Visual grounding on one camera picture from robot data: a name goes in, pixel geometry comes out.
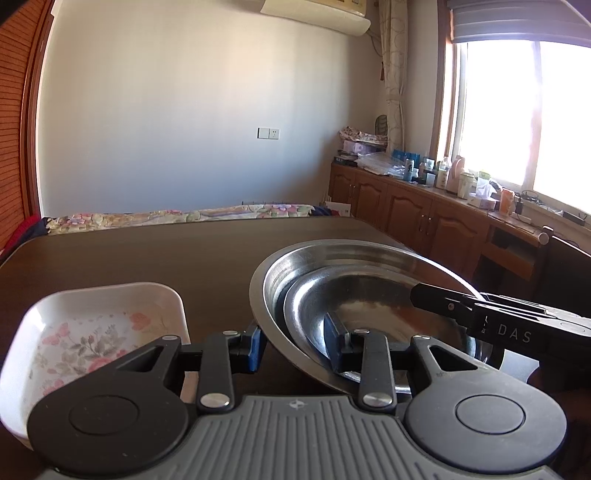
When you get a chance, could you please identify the patterned beige curtain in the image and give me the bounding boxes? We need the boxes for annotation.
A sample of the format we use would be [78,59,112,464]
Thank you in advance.
[379,0,409,153]

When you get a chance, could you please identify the wooden cabinet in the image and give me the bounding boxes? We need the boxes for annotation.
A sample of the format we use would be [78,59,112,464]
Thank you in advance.
[329,159,550,296]

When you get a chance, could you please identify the large stainless steel bowl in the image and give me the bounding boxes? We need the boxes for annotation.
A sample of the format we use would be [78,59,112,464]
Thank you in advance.
[249,240,504,400]

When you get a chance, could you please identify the white air conditioner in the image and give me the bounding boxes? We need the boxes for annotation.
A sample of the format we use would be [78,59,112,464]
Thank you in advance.
[261,0,372,35]

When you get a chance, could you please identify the white floral rectangular plate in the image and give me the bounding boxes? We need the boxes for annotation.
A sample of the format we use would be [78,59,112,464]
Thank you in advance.
[0,282,191,450]

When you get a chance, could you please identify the clear plastic bag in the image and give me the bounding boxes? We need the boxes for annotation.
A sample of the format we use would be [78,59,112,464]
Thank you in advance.
[358,152,407,176]

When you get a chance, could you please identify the floral blanket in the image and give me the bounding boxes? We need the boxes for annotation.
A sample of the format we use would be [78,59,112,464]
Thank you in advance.
[41,203,324,236]

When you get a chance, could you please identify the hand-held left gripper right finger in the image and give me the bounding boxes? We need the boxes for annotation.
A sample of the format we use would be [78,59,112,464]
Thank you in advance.
[323,313,478,409]

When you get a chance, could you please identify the dark wooden chair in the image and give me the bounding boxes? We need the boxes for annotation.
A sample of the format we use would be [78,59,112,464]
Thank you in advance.
[538,226,591,315]

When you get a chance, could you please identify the wooden slatted wardrobe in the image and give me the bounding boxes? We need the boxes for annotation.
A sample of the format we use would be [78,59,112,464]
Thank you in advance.
[0,0,56,250]

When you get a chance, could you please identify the red cloth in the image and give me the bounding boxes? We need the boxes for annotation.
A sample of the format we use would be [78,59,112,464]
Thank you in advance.
[0,215,42,252]

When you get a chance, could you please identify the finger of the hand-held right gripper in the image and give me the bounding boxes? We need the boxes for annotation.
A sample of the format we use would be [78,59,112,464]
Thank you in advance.
[411,282,490,308]
[412,298,474,326]

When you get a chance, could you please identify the medium stainless steel bowl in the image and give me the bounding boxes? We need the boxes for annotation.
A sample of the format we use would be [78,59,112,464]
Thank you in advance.
[283,268,483,370]

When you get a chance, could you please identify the grey roller blind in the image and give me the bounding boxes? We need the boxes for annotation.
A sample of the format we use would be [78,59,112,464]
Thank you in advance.
[450,0,591,44]

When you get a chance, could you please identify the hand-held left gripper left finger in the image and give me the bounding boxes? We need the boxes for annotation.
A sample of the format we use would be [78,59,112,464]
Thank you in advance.
[115,319,265,415]

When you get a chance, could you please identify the window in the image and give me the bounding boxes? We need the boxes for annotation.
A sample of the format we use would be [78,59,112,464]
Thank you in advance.
[443,39,591,208]

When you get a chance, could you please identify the pink bottle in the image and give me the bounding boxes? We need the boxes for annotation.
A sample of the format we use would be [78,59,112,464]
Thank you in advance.
[447,155,465,195]

